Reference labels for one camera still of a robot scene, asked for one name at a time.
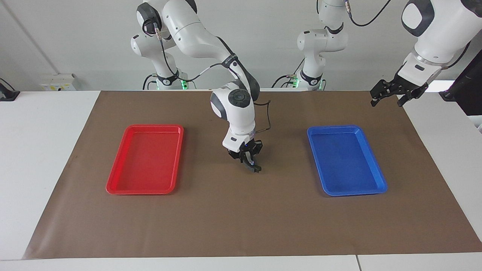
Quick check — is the curved brake shoe grey metal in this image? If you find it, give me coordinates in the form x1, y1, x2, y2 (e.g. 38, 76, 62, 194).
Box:
242, 152, 260, 172

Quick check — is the red plastic tray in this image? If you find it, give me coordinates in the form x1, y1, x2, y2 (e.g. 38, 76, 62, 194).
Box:
106, 124, 184, 195

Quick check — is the white wall socket box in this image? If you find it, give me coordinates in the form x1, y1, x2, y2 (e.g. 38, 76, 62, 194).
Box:
40, 73, 78, 92

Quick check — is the blue plastic tray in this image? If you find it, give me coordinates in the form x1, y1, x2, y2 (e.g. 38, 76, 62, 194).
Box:
307, 125, 388, 197

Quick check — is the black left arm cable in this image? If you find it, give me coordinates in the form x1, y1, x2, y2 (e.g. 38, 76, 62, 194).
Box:
345, 0, 471, 70

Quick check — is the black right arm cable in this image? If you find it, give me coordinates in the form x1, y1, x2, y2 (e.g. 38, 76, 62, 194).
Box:
153, 23, 272, 133

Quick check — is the black clamp mount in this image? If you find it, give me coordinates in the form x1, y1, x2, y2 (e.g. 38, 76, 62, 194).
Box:
0, 78, 20, 102

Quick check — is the black monitor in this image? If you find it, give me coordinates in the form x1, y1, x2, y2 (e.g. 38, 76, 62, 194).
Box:
439, 49, 482, 116

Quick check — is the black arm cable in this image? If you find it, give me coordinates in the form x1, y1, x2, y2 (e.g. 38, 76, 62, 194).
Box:
153, 23, 272, 133
345, 0, 471, 70

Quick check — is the black base cable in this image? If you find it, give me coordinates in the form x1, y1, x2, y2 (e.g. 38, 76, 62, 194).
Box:
272, 58, 305, 89
142, 73, 159, 91

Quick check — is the brown paper mat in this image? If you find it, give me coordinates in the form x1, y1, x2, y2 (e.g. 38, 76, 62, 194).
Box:
23, 90, 482, 260

